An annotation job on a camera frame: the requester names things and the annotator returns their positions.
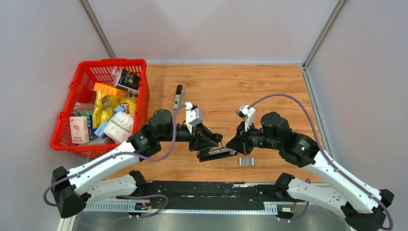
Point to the white pink sponge box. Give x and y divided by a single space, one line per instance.
79 129

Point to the orange block in basket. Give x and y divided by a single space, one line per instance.
108 89

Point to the strip of staples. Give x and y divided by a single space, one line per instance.
246 161

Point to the white round packaged item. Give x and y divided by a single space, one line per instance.
119 127

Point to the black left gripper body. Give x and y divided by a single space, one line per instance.
194 138

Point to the green box in basket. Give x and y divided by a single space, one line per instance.
88 115

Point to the yellow snack bag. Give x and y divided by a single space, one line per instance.
105 105

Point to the black stapler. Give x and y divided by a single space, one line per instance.
217 153

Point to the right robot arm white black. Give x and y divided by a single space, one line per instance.
360 205

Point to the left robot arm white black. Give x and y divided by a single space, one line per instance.
72 190

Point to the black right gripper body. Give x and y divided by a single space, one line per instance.
252 138

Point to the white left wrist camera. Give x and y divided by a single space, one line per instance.
194 116

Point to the black box in basket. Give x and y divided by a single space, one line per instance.
126 80

